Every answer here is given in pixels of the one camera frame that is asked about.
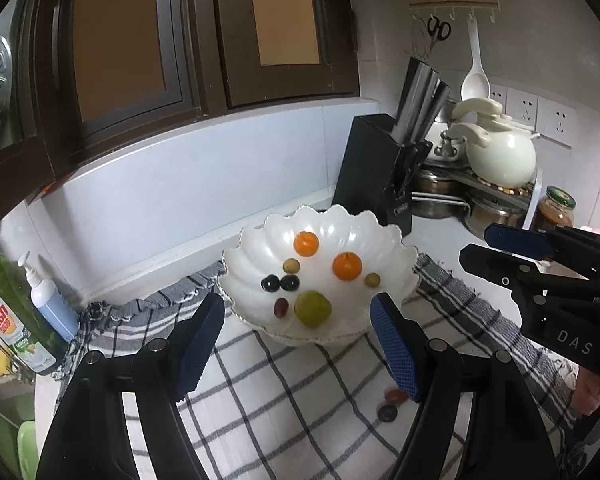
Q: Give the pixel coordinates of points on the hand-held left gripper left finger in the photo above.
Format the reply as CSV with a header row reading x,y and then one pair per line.
x,y
197,350

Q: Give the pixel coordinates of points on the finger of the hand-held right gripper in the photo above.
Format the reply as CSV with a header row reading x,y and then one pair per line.
x,y
490,262
520,242

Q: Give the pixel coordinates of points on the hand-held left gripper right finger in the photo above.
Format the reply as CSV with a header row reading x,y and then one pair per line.
x,y
395,350

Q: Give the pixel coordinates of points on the yellow brown small fruit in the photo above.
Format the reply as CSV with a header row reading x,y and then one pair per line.
x,y
373,280
291,265

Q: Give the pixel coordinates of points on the green apple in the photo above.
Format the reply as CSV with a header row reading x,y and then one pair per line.
x,y
312,308

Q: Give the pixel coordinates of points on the red oval tomato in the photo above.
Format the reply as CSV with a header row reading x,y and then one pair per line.
x,y
281,307
394,396

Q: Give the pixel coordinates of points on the orange tangerine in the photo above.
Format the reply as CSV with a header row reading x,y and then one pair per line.
x,y
347,266
306,243

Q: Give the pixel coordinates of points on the white scalloped bowl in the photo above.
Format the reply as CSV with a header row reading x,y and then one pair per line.
x,y
330,230

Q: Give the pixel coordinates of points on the person's right hand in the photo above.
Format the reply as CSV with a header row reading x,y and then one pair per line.
x,y
587,395

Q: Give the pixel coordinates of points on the stainless steel pot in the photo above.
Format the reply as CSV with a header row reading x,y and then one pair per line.
x,y
490,217
432,205

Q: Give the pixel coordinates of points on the glass jar brown contents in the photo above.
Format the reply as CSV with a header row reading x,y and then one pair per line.
x,y
555,217

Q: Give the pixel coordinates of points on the white corner shelf rack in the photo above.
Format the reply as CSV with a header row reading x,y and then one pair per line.
x,y
536,200

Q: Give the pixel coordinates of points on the wooden beaded trivet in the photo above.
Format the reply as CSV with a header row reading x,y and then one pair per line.
x,y
505,190

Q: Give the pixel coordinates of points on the large dark purple plum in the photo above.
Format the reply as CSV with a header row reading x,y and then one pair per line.
x,y
387,412

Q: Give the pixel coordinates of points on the cream ceramic teapot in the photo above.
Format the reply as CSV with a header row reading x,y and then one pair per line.
x,y
500,157

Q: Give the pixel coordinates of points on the black white checked cloth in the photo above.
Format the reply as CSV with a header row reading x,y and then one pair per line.
x,y
280,400

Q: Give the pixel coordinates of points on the blue white pump bottle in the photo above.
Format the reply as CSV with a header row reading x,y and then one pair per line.
x,y
50,305

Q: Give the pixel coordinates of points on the black knife block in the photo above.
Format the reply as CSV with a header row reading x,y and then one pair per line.
x,y
365,170

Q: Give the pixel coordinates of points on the white plastic rice spoon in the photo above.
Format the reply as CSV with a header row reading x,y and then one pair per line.
x,y
475,85

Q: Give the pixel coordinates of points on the green dish soap bottle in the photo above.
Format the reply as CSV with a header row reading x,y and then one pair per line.
x,y
10,310

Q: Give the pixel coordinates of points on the green plastic container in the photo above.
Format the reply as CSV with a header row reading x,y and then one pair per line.
x,y
26,447

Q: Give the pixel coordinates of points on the yellow sponge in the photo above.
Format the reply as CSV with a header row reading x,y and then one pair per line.
x,y
0,364

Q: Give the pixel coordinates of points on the white wall socket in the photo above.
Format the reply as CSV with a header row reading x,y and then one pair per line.
x,y
557,120
522,107
497,97

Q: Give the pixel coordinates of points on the wall hook rail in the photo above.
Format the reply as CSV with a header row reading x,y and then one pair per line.
x,y
455,5

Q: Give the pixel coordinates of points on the dark brown wall cabinet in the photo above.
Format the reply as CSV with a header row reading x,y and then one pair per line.
x,y
200,35

